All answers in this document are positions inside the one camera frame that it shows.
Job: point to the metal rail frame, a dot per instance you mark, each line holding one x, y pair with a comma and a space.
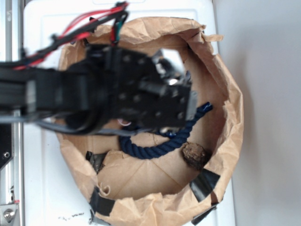
12, 211

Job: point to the pink plush bunny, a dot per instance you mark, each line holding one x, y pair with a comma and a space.
123, 122

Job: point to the brown paper bag bin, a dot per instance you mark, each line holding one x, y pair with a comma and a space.
122, 190

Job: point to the black mounting plate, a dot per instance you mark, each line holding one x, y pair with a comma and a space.
6, 145

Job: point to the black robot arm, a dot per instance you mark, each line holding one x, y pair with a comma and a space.
62, 101

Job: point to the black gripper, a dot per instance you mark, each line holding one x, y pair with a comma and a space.
151, 92

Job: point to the brown rock lump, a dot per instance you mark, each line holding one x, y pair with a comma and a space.
195, 155

